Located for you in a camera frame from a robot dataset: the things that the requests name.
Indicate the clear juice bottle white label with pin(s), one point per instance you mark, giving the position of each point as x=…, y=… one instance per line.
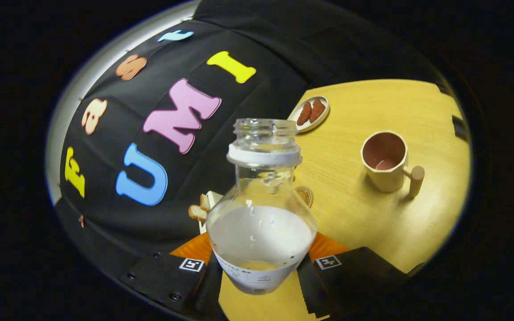
x=261, y=240

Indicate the black table edge clamp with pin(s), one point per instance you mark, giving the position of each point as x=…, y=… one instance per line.
x=460, y=128

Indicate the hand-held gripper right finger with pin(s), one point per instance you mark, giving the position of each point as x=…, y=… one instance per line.
x=359, y=274

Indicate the pink clothespin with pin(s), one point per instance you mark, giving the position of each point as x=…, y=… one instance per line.
x=81, y=220

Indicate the wooden table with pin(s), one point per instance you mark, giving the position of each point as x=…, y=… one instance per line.
x=372, y=232

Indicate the brown meat piece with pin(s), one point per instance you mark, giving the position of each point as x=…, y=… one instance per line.
x=303, y=113
x=317, y=110

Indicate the white toaster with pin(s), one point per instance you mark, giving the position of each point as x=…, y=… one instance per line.
x=215, y=198

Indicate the white round plate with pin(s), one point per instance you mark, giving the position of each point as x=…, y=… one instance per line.
x=323, y=117

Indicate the toast slice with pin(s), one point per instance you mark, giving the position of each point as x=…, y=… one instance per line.
x=204, y=203
x=196, y=212

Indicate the round cork coaster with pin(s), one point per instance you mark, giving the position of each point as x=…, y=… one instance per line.
x=306, y=195

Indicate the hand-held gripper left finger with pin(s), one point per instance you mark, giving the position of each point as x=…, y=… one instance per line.
x=158, y=276

